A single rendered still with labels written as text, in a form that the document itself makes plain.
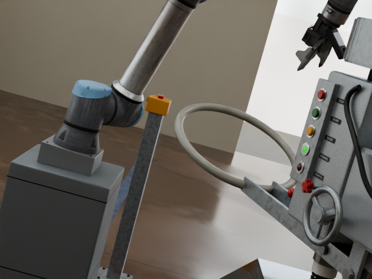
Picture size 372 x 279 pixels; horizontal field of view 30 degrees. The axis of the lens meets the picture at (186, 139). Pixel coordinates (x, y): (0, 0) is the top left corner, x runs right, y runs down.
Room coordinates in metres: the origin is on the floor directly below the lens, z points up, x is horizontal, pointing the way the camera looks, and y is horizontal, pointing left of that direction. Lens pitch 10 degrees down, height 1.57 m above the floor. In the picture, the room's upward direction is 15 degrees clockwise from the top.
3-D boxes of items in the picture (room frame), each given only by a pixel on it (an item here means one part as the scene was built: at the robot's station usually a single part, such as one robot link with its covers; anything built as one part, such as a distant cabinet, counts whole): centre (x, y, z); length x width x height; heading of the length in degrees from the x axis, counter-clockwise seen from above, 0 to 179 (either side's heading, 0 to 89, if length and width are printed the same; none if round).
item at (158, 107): (3.77, 0.19, 0.54); 0.20 x 0.20 x 1.09; 88
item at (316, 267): (1.84, -0.46, 1.00); 0.07 x 0.07 x 0.04
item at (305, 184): (1.79, -0.35, 1.22); 0.04 x 0.04 x 0.04; 25
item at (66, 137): (2.78, 0.43, 0.98); 0.19 x 0.19 x 0.10
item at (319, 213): (1.68, -0.41, 1.18); 0.15 x 0.10 x 0.15; 25
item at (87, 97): (2.79, 0.42, 1.11); 0.17 x 0.15 x 0.18; 143
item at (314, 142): (1.86, -0.33, 1.35); 0.08 x 0.03 x 0.28; 25
